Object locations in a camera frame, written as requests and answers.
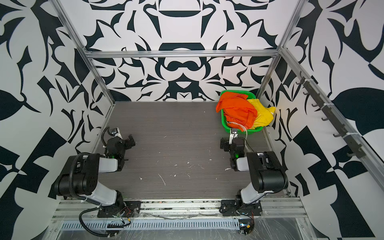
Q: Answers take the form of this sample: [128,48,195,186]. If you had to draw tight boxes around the white cable duct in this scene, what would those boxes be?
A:
[59,218,241,231]

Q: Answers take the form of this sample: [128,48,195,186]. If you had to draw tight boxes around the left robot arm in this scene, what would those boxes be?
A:
[53,135,136,208]

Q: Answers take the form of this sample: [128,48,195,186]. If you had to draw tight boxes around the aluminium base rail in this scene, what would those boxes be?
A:
[52,197,308,219]

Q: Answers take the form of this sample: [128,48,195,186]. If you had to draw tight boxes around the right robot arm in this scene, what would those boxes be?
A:
[220,138,289,207]

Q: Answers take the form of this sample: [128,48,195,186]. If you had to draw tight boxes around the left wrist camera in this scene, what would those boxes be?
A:
[109,128,123,139]

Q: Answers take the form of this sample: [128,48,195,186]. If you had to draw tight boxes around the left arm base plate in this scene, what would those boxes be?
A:
[97,201,142,218]

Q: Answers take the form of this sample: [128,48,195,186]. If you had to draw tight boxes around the left aluminium frame post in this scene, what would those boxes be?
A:
[50,0,115,106]

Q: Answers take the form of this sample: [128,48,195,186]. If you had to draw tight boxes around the aluminium frame post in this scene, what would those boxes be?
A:
[50,0,115,106]
[256,0,308,99]

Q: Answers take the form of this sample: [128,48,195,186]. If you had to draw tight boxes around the yellow shorts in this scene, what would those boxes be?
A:
[248,99,276,130]

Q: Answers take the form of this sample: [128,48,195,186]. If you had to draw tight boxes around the right aluminium frame post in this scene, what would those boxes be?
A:
[256,0,308,99]

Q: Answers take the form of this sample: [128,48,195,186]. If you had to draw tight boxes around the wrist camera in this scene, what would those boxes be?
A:
[229,128,238,145]
[109,128,123,139]

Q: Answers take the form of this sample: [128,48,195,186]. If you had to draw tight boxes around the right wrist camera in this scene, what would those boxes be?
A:
[229,128,238,145]

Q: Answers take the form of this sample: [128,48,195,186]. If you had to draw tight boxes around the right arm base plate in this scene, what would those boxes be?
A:
[219,200,263,217]

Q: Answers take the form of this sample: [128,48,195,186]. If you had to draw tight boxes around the orange shorts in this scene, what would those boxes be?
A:
[215,91,258,132]

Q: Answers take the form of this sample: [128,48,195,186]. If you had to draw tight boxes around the aluminium frame crossbar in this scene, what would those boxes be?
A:
[85,50,278,59]

